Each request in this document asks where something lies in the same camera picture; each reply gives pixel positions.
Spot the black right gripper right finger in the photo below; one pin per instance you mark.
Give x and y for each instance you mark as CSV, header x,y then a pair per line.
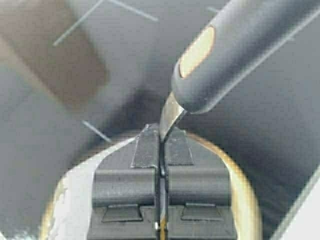
x,y
199,191

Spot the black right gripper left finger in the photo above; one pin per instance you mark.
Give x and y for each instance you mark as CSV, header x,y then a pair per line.
x,y
125,191

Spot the black spatula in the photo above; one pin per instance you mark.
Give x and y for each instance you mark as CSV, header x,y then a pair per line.
x,y
237,40

